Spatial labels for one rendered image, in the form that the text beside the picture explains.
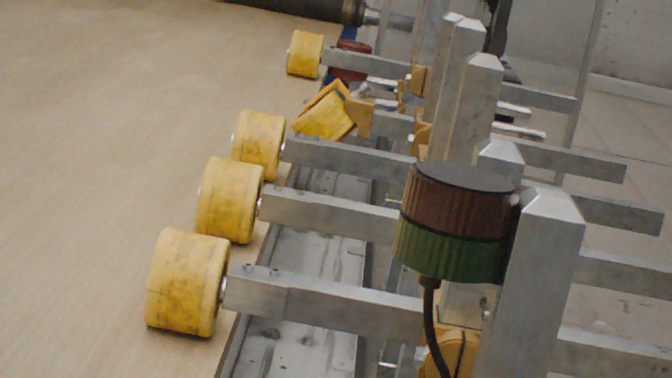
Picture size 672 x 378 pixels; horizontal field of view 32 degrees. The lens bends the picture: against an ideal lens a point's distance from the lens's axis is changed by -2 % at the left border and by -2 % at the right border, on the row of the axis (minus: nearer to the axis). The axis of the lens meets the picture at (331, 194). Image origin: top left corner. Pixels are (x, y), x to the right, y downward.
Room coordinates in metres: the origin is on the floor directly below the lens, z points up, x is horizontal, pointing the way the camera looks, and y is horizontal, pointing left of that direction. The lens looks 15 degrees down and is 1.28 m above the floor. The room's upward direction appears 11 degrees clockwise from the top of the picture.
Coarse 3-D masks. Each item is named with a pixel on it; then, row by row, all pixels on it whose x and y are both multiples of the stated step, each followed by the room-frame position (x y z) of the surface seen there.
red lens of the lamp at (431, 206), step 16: (416, 176) 0.60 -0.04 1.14; (416, 192) 0.60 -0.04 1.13; (432, 192) 0.59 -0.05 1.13; (448, 192) 0.59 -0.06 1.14; (464, 192) 0.58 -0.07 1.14; (416, 208) 0.60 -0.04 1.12; (432, 208) 0.59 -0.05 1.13; (448, 208) 0.59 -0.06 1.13; (464, 208) 0.58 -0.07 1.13; (480, 208) 0.59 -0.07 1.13; (496, 208) 0.59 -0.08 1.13; (512, 208) 0.60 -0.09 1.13; (432, 224) 0.59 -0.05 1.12; (448, 224) 0.58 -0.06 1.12; (464, 224) 0.58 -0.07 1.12; (480, 224) 0.59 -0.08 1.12; (496, 224) 0.59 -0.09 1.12; (512, 224) 0.60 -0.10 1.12
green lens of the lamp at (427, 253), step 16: (400, 224) 0.61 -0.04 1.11; (400, 240) 0.60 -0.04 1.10; (416, 240) 0.59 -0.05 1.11; (432, 240) 0.59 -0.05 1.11; (448, 240) 0.58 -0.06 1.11; (464, 240) 0.59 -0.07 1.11; (400, 256) 0.60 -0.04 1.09; (416, 256) 0.59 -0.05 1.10; (432, 256) 0.59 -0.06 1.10; (448, 256) 0.58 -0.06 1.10; (464, 256) 0.58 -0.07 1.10; (480, 256) 0.59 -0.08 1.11; (496, 256) 0.59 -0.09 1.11; (432, 272) 0.59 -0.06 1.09; (448, 272) 0.58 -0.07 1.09; (464, 272) 0.59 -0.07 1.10; (480, 272) 0.59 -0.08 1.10; (496, 272) 0.60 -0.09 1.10
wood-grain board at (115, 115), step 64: (0, 0) 2.36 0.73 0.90; (64, 0) 2.51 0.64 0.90; (128, 0) 2.69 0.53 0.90; (0, 64) 1.76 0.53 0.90; (64, 64) 1.85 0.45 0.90; (128, 64) 1.95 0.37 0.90; (192, 64) 2.06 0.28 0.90; (256, 64) 2.18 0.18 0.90; (320, 64) 2.32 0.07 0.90; (0, 128) 1.40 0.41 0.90; (64, 128) 1.46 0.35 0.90; (128, 128) 1.52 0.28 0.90; (192, 128) 1.59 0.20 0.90; (0, 192) 1.16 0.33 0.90; (64, 192) 1.20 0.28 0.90; (128, 192) 1.24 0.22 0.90; (192, 192) 1.29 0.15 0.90; (0, 256) 0.98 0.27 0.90; (64, 256) 1.01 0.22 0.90; (128, 256) 1.05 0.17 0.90; (256, 256) 1.12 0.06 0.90; (0, 320) 0.85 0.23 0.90; (64, 320) 0.87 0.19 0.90; (128, 320) 0.90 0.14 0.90
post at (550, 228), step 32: (544, 192) 0.61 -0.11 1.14; (544, 224) 0.60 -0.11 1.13; (576, 224) 0.60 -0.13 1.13; (512, 256) 0.60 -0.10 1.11; (544, 256) 0.60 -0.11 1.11; (576, 256) 0.60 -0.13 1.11; (512, 288) 0.60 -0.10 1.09; (544, 288) 0.60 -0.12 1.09; (512, 320) 0.60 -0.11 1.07; (544, 320) 0.60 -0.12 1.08; (480, 352) 0.62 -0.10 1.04; (512, 352) 0.60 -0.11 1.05; (544, 352) 0.60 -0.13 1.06
